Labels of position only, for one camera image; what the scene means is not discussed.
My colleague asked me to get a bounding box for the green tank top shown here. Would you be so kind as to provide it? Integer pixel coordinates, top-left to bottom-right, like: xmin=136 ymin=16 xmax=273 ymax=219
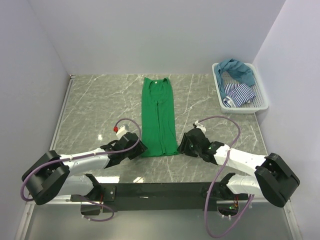
xmin=141 ymin=77 xmax=178 ymax=158

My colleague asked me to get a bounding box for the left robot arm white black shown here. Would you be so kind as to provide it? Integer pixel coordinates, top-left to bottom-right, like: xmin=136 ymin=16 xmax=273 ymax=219
xmin=21 ymin=132 xmax=148 ymax=205

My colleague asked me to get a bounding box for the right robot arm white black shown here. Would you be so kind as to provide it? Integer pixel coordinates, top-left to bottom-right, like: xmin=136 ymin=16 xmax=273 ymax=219
xmin=177 ymin=128 xmax=300 ymax=208

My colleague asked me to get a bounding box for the striped tank top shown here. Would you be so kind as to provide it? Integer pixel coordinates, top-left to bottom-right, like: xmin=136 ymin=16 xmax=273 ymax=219
xmin=222 ymin=83 xmax=256 ymax=108

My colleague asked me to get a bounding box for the blue tank top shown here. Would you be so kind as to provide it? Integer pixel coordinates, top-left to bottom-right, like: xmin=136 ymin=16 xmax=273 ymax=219
xmin=213 ymin=58 xmax=255 ymax=98

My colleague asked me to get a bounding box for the black base beam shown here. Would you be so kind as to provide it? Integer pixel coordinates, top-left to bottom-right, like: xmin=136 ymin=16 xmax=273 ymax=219
xmin=69 ymin=182 xmax=248 ymax=216

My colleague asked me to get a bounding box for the white plastic basket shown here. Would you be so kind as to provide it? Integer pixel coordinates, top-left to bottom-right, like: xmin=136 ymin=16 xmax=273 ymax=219
xmin=212 ymin=63 xmax=269 ymax=114

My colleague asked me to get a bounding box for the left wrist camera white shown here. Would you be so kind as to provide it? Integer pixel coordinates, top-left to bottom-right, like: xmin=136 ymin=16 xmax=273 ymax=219
xmin=113 ymin=124 xmax=129 ymax=139

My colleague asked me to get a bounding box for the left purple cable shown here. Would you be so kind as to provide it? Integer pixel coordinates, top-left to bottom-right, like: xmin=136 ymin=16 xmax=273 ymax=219
xmin=19 ymin=117 xmax=142 ymax=222

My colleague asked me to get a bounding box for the purple cable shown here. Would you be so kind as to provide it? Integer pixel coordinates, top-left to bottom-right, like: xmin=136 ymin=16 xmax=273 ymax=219
xmin=19 ymin=117 xmax=142 ymax=222
xmin=197 ymin=116 xmax=255 ymax=238

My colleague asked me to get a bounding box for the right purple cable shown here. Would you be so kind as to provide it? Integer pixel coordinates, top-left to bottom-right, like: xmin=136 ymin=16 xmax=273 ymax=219
xmin=197 ymin=116 xmax=255 ymax=238

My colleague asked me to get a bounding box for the aluminium rail frame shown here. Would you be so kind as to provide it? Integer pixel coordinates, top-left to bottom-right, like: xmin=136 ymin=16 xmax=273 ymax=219
xmin=16 ymin=74 xmax=302 ymax=240

